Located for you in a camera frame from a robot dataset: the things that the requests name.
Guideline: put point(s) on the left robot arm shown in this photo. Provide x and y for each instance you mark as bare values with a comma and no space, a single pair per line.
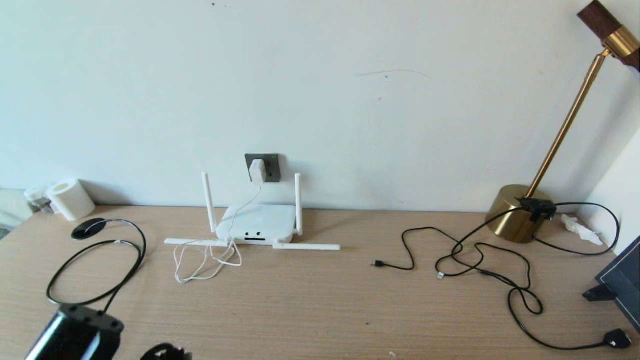
75,335

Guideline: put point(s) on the white router with four antennas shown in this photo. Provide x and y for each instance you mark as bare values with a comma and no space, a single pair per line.
257,222

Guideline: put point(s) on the brass desk lamp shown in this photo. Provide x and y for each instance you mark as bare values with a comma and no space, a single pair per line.
512,212

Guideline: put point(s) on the black round desk grommet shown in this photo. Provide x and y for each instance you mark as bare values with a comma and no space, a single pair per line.
89,229

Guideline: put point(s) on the white toilet paper roll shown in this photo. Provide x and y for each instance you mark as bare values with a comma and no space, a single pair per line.
72,200

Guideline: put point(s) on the crumpled white tissue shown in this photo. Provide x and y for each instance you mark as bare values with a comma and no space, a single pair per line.
580,230

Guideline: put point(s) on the small clear jar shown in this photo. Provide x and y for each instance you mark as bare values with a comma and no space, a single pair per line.
37,196

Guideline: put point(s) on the black clip stand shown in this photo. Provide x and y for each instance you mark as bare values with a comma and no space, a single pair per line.
597,293

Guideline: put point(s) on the dark teal patterned board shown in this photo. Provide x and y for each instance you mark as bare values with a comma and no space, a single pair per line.
625,285

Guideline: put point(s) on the grey wall socket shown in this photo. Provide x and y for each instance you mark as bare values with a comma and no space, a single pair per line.
274,167

